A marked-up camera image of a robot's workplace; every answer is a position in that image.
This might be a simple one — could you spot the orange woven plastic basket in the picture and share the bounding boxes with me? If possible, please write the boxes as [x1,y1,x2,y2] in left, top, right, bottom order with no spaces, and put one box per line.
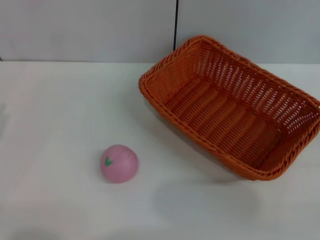
[138,34,320,182]

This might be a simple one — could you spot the pink peach toy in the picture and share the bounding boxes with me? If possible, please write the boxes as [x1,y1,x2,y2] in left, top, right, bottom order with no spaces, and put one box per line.
[100,144,139,185]

